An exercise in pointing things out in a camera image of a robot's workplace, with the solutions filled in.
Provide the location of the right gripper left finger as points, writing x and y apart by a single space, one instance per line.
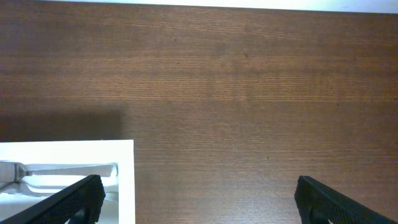
79 203

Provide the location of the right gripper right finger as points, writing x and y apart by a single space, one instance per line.
317 203

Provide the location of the metal fork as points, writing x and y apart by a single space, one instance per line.
111 190
15 171

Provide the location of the white plastic cutlery tray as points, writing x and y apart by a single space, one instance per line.
38 155

